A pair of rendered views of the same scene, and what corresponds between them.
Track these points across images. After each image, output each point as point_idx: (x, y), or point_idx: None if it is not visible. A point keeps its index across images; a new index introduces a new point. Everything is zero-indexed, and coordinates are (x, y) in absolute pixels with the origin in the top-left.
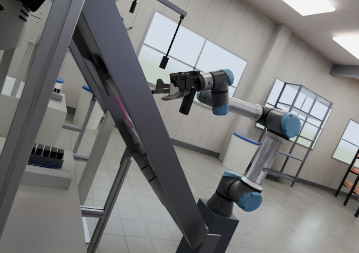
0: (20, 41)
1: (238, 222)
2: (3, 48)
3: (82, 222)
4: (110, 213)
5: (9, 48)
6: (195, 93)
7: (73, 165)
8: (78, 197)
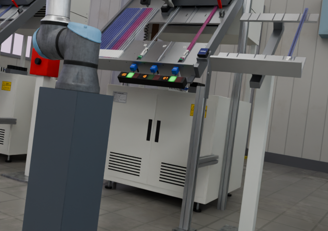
0: (238, 31)
1: (39, 89)
2: (189, 32)
3: (132, 86)
4: (187, 158)
5: (206, 33)
6: None
7: (192, 93)
8: (152, 88)
